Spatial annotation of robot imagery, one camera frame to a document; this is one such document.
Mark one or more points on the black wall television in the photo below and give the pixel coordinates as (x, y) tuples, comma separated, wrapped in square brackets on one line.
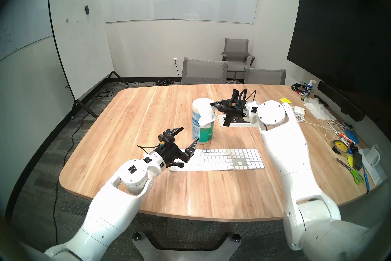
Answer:
[(336, 34)]

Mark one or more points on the disinfecting wipes canister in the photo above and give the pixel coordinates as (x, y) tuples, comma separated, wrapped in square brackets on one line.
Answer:
[(201, 135)]

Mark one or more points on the wall whiteboard with handwriting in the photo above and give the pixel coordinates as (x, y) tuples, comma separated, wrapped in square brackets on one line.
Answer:
[(24, 25)]

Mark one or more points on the white disinfecting wipe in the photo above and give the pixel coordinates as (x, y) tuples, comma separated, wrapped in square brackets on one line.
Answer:
[(207, 115)]

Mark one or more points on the white keyboard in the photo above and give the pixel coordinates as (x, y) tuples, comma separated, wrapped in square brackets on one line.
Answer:
[(220, 159)]

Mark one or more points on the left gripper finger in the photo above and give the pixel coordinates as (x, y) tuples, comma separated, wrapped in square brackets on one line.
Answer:
[(191, 150), (172, 132)]

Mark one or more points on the yellow sticky note pad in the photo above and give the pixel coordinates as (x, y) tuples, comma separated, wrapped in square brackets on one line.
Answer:
[(285, 100)]

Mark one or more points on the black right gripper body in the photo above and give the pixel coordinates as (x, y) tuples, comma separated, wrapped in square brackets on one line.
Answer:
[(236, 110)]

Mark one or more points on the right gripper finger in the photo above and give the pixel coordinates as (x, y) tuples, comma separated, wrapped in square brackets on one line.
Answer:
[(228, 121), (221, 105)]

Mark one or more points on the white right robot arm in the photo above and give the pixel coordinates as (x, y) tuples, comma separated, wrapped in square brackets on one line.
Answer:
[(290, 153)]

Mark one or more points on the rolling whiteboard on stand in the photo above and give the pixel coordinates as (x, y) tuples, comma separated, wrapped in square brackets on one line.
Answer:
[(79, 37)]

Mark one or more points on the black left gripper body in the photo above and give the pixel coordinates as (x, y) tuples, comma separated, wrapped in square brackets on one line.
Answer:
[(172, 151)]

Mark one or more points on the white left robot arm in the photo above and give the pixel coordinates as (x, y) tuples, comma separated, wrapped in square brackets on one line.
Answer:
[(116, 202)]

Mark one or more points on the grey mesh office chair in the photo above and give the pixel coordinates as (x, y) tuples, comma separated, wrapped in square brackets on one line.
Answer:
[(204, 71)]

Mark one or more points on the small blue object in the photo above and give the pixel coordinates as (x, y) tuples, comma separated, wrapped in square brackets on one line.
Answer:
[(352, 135)]

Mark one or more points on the white mug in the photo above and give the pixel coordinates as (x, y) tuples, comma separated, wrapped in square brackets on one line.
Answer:
[(372, 155)]

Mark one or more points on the table power outlet box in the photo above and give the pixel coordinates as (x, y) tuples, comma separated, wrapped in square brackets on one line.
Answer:
[(241, 124)]

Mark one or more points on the blue pen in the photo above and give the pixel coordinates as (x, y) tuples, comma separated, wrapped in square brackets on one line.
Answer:
[(365, 177)]

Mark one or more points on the white orange marker pen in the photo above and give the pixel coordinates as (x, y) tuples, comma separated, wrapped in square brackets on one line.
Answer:
[(345, 137)]

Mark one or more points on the crumpled white tissue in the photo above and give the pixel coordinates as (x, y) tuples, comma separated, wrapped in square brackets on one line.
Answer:
[(319, 110)]

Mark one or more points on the black video conference bar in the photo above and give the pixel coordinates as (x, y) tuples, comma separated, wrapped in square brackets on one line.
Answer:
[(339, 99)]

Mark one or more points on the whiteboard cleaner spray bottle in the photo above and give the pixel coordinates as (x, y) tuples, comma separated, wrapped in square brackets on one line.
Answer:
[(307, 92)]

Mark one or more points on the white paper sheet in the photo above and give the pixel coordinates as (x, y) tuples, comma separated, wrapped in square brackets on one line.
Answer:
[(374, 176)]

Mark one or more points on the yellow black tape roll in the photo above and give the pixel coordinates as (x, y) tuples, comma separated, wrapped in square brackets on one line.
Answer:
[(341, 145)]

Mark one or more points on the white power adapter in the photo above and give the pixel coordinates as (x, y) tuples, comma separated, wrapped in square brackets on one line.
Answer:
[(299, 110)]

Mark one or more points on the black block eraser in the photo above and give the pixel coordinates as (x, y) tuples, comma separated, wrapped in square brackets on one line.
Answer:
[(357, 161)]

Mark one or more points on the grey office armchair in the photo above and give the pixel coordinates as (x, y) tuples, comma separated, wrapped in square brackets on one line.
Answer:
[(236, 51)]

